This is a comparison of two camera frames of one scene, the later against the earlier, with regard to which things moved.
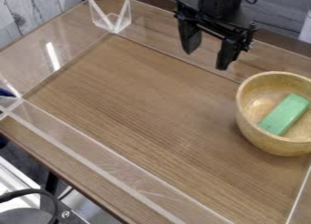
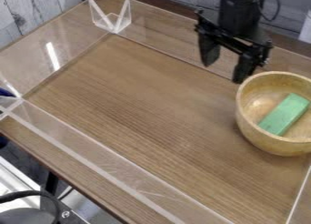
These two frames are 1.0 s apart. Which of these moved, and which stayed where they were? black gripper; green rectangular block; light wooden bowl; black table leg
Moved: black gripper
Stayed: black table leg; green rectangular block; light wooden bowl
